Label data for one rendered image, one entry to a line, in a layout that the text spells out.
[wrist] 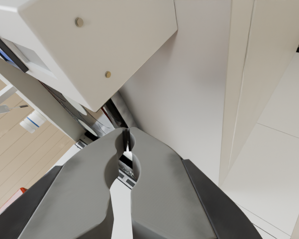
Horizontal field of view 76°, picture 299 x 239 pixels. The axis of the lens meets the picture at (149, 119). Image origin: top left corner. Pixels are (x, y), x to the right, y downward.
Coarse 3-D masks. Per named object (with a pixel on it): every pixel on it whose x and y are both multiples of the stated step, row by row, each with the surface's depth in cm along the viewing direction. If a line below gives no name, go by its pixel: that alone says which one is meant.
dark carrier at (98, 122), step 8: (48, 88) 63; (56, 96) 65; (64, 104) 69; (80, 104) 50; (72, 112) 71; (80, 112) 60; (88, 112) 52; (96, 112) 46; (88, 120) 62; (96, 120) 53; (104, 120) 47; (96, 128) 64; (104, 128) 55; (112, 128) 47; (96, 136) 79; (128, 152) 59
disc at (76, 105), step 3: (66, 96) 54; (66, 99) 57; (69, 99) 54; (72, 102) 55; (75, 102) 52; (75, 105) 55; (78, 105) 52; (78, 108) 56; (81, 108) 53; (81, 111) 57; (84, 111) 53; (84, 114) 57
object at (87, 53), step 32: (0, 0) 13; (32, 0) 11; (64, 0) 12; (96, 0) 14; (128, 0) 16; (160, 0) 19; (0, 32) 17; (32, 32) 12; (64, 32) 13; (96, 32) 15; (128, 32) 17; (160, 32) 20; (32, 64) 20; (64, 64) 14; (96, 64) 16; (128, 64) 18; (96, 96) 17
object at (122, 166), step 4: (84, 132) 88; (88, 132) 90; (84, 136) 87; (84, 140) 86; (88, 140) 85; (92, 140) 84; (88, 144) 84; (120, 164) 74; (124, 164) 73; (120, 168) 73; (124, 168) 72; (128, 168) 72; (124, 172) 72; (128, 172) 71; (132, 172) 70; (132, 176) 69; (136, 180) 68
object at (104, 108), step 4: (104, 104) 39; (104, 108) 39; (104, 112) 40; (108, 112) 40; (108, 116) 41; (112, 116) 42; (112, 120) 42; (112, 124) 43; (116, 124) 44; (116, 128) 44
